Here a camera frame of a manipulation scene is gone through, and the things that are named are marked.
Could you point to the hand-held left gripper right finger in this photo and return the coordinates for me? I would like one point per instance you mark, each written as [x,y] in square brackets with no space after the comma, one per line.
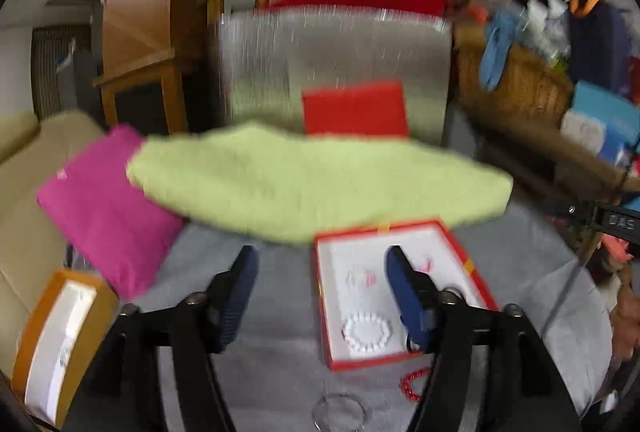
[402,287]

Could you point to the navy garment with orange trim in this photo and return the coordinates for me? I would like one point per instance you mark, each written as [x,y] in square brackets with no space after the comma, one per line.
[600,47]

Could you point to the blue cloth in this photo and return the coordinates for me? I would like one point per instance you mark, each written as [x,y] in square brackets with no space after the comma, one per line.
[495,52]

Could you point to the beige leather sofa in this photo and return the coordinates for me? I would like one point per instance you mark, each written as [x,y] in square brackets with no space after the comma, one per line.
[25,212]

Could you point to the blue flat box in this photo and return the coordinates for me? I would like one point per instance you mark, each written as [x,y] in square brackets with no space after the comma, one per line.
[605,109]

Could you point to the wooden side table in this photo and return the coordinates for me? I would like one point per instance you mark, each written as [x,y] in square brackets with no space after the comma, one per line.
[550,137]

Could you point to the grey cabinet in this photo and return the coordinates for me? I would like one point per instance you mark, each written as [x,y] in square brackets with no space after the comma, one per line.
[80,82]

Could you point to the wicker basket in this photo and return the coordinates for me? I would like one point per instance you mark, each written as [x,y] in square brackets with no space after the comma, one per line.
[520,82]

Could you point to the silver insulation mat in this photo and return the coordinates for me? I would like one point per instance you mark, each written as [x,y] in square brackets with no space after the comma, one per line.
[325,47]

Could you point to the red cushion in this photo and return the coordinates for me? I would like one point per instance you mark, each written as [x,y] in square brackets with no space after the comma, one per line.
[355,109]

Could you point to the clear bangle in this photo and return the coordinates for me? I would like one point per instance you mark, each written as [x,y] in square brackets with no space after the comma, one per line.
[320,414]

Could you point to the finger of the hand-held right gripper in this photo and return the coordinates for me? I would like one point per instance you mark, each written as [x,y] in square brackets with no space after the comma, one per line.
[572,210]

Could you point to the window grille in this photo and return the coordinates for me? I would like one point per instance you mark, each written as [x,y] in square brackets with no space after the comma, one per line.
[47,72]

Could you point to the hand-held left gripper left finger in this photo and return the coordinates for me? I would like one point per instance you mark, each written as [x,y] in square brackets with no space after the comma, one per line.
[240,292]

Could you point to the red shallow box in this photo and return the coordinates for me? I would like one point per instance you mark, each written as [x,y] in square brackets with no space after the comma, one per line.
[335,272]

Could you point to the light green blanket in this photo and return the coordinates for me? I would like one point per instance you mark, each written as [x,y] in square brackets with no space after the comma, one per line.
[300,187]

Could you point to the pink pillow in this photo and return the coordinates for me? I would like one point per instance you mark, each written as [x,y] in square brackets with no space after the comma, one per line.
[105,212]

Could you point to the orange shallow box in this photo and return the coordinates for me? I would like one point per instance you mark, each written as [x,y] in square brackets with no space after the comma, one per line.
[50,337]

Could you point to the grey bedsheet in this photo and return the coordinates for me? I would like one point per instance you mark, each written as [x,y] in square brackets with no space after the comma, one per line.
[280,377]

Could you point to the wooden column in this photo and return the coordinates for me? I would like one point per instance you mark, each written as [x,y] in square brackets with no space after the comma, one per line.
[145,2]

